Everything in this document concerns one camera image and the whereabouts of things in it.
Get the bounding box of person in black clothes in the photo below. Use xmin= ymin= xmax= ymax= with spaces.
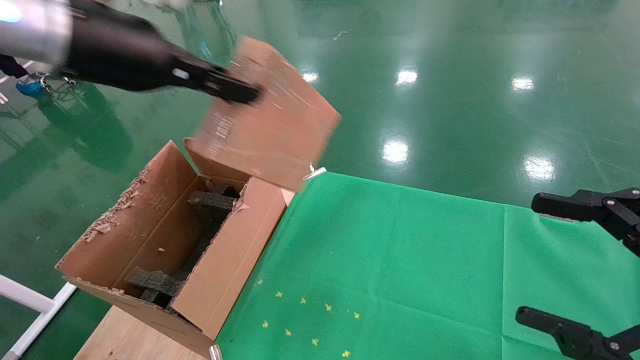
xmin=0 ymin=52 xmax=47 ymax=98

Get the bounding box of black foam block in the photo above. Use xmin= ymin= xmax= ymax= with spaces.
xmin=125 ymin=266 xmax=183 ymax=307
xmin=187 ymin=185 xmax=246 ymax=226

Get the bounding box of green table cloth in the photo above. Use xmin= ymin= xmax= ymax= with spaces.
xmin=215 ymin=171 xmax=640 ymax=360

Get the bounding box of white metal floor frame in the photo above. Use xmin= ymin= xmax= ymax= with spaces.
xmin=0 ymin=274 xmax=77 ymax=360

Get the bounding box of small brown cardboard box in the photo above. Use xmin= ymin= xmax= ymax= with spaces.
xmin=184 ymin=36 xmax=342 ymax=193

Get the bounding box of silver metal clip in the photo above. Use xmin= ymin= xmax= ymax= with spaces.
xmin=301 ymin=161 xmax=327 ymax=182

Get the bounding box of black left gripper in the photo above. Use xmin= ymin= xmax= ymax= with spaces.
xmin=60 ymin=0 xmax=263 ymax=106

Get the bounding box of large open cardboard carton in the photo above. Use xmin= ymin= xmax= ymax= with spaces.
xmin=55 ymin=140 xmax=297 ymax=358

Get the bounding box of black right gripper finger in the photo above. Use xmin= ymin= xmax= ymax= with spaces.
xmin=531 ymin=187 xmax=640 ymax=257
xmin=515 ymin=306 xmax=640 ymax=360

